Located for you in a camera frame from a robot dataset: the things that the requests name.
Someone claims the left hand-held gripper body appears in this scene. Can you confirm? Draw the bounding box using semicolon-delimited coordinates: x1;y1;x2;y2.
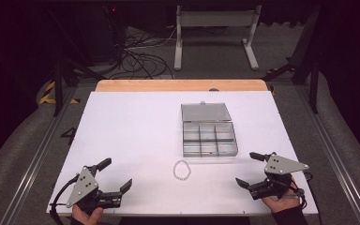
65;165;124;217

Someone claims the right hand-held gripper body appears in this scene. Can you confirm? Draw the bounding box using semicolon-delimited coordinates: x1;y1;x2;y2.
247;154;310;202

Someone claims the white bead bracelet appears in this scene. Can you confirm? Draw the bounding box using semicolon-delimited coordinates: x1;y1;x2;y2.
172;158;192;182

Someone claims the clear plastic compartment box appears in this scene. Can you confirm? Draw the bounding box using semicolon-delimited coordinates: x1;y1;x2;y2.
180;100;239;158

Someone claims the person's left hand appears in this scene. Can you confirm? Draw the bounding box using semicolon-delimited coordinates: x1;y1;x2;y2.
71;204;104;225

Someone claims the person's right hand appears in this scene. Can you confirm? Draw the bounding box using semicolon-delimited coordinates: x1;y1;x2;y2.
261;176;302;214

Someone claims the white table board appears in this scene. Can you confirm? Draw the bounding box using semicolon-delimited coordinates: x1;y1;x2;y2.
45;90;320;218

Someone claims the yellow black floor tape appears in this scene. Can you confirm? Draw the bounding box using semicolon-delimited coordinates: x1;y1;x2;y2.
38;80;82;105

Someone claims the black metal stand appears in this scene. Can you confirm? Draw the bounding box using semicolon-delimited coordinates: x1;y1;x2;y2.
41;6;107;118
262;4;323;115

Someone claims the wooden table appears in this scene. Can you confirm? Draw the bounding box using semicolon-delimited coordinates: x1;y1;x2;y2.
95;78;269;93

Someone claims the white metal stand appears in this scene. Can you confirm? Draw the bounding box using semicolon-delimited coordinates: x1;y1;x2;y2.
173;4;263;71

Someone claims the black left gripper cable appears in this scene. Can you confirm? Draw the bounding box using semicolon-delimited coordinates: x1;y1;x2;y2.
49;173;81;225

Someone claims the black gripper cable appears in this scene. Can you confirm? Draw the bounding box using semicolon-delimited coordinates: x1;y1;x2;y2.
299;171;317;211
49;173;81;225

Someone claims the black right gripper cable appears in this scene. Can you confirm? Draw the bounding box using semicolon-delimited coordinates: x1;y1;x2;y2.
299;171;317;211

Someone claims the metal floor rail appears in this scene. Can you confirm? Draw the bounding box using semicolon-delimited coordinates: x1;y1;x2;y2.
0;86;78;225
294;84;360;225

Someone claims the bundle of black floor cables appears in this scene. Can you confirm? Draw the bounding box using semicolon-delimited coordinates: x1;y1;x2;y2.
104;24;176;81

